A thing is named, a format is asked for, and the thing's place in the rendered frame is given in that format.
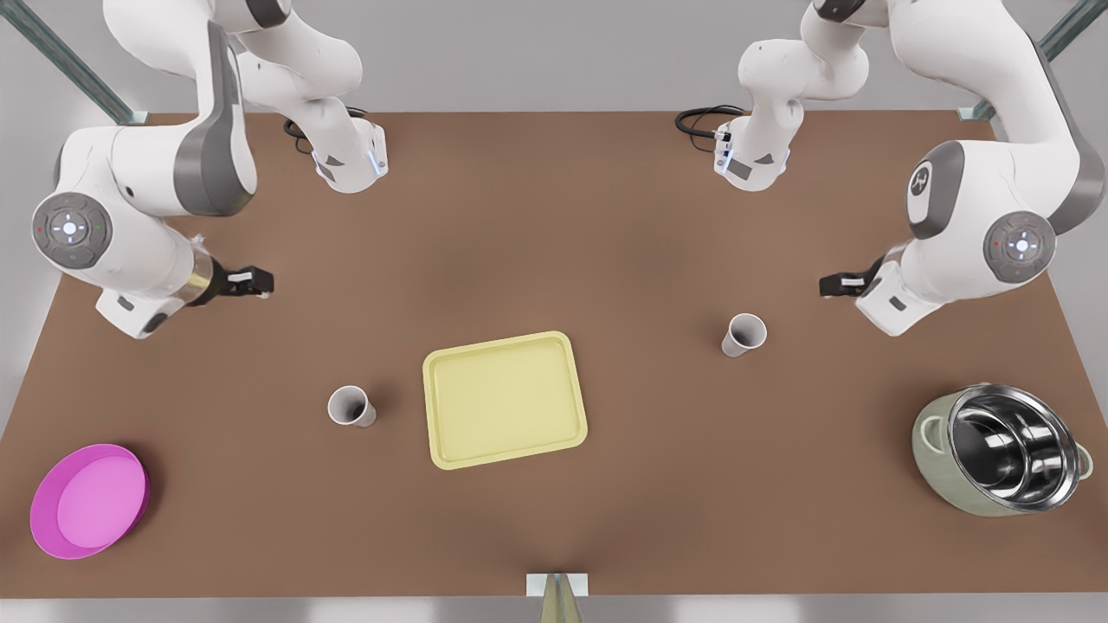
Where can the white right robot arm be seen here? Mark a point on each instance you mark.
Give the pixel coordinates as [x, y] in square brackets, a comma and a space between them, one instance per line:
[130, 173]

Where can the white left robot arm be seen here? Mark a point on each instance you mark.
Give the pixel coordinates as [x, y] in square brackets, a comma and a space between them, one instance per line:
[987, 130]

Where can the white IKEA cup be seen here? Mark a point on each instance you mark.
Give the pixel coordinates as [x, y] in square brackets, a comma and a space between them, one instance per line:
[744, 334]
[350, 406]

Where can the yellow rectangular tray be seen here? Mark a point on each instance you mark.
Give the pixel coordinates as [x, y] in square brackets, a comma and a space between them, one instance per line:
[504, 400]

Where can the green steel-lined pot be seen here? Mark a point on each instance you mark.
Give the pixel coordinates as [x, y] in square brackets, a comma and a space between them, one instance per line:
[1004, 450]

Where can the magenta round bowl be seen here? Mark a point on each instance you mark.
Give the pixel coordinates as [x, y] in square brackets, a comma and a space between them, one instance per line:
[88, 500]

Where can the silver frame post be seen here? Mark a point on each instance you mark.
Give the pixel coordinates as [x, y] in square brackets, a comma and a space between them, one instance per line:
[1039, 52]
[69, 61]
[558, 597]

